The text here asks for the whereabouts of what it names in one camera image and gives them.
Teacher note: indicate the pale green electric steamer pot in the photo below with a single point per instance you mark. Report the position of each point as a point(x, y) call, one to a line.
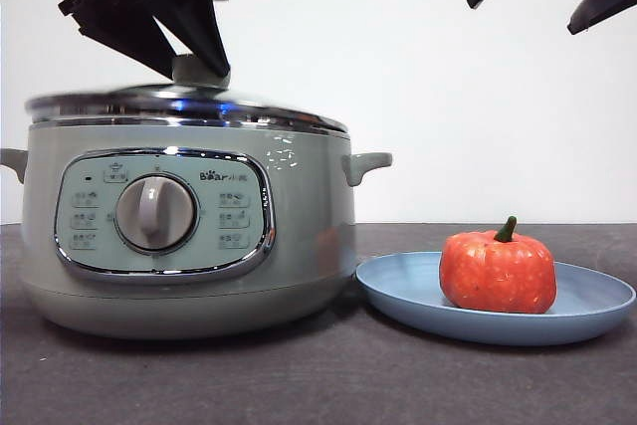
point(308, 226)

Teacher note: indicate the blue plate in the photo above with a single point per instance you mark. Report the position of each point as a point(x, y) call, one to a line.
point(398, 290)

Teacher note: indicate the glass lid with green knob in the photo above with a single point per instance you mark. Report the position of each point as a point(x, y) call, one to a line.
point(199, 71)

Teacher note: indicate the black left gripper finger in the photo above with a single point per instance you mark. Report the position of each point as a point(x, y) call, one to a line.
point(194, 22)
point(119, 27)

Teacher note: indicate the orange toy pumpkin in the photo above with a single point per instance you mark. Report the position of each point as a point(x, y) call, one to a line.
point(497, 276)

